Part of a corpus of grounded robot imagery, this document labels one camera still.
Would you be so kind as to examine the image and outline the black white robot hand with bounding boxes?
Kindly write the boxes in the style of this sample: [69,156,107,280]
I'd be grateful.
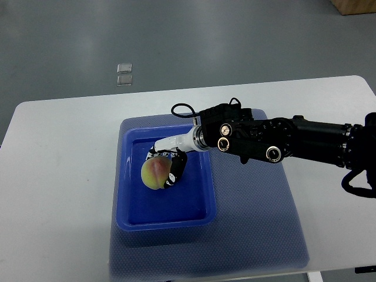
[145,125,209,189]

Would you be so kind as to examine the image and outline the green red peach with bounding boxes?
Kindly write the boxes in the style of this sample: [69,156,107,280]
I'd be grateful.
[141,156,172,190]

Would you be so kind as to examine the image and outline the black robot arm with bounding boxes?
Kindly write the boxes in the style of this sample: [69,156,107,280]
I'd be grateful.
[199,103,375,170]

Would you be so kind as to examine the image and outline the upper floor socket plate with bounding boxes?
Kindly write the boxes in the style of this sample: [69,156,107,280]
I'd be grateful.
[117,63,132,73]

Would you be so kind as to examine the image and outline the blue plastic tray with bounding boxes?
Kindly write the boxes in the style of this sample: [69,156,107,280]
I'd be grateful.
[115,125,216,231]

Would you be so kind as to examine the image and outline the blue textured mat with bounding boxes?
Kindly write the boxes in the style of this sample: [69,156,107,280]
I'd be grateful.
[109,115,310,281]

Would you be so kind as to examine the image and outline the white table leg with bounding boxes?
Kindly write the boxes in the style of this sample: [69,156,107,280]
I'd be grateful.
[307,271,323,282]

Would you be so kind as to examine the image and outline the wooden box corner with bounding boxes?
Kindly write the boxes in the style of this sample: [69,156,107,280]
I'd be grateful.
[331,0,375,15]

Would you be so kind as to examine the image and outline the black looped cable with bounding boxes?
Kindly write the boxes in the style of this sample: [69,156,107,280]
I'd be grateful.
[340,169,376,198]

